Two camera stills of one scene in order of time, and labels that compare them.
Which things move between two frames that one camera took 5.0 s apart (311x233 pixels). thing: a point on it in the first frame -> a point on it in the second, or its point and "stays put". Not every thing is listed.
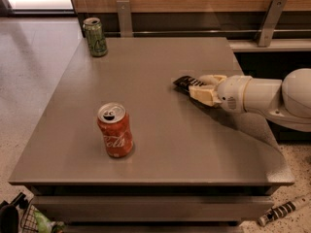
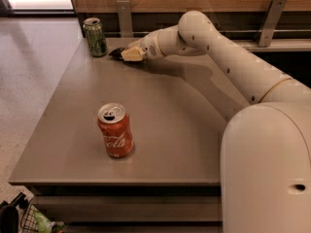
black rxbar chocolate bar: [184, 83] -> [117, 53]
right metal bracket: [269, 21] stays put
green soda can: [94, 36] stays put
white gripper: [231, 92] -> [147, 45]
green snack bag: [44, 225] stays put
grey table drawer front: [118, 208] stays put
